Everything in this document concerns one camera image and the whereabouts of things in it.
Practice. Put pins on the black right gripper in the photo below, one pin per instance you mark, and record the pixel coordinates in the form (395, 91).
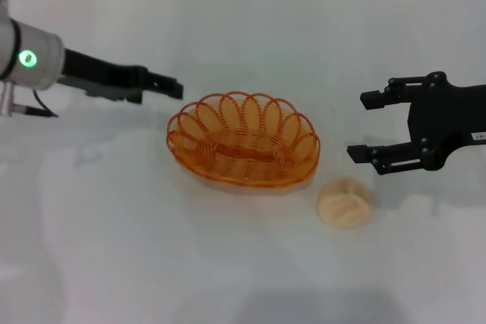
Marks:
(444, 119)

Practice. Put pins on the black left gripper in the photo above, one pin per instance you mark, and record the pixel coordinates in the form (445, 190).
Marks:
(98, 70)

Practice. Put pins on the beige steamed bun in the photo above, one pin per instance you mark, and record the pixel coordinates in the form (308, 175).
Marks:
(344, 206)

